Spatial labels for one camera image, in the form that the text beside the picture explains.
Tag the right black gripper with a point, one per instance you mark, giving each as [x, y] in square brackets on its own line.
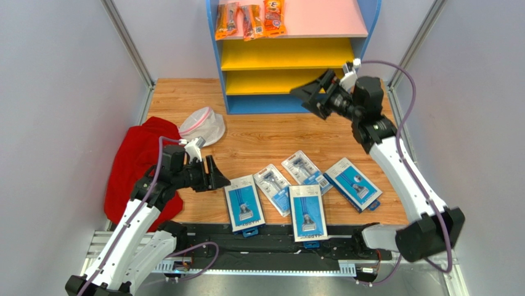
[323, 96]

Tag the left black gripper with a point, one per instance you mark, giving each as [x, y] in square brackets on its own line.
[214, 179]

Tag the white blue Harry's box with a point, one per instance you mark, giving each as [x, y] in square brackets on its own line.
[244, 206]
[307, 215]

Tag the orange BIC razor bag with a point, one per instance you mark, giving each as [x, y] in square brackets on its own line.
[274, 17]

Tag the narrow orange razor pack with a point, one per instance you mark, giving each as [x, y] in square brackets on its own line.
[252, 23]

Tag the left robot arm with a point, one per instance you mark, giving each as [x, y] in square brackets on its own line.
[122, 266]

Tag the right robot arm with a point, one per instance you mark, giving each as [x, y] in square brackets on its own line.
[433, 226]

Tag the blue shelf unit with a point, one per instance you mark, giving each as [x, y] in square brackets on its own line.
[257, 76]

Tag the orange razor pack on shelf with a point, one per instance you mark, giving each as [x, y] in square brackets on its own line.
[226, 22]

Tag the white mesh zip bag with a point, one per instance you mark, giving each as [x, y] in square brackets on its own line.
[205, 123]

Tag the clear blister razor pack left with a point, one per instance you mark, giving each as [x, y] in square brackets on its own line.
[275, 187]

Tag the clear blister razor pack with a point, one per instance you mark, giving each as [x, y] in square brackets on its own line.
[303, 170]
[275, 187]

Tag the clear blister razor pack right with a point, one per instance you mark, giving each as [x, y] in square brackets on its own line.
[303, 170]

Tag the red cloth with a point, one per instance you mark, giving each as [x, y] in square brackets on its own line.
[137, 153]

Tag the blue razor box right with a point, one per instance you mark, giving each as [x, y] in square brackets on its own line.
[353, 185]

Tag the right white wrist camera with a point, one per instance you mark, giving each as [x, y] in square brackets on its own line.
[350, 77]

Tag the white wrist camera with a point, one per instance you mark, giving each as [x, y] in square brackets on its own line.
[350, 77]
[193, 148]

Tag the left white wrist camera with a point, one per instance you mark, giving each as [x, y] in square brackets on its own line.
[193, 148]

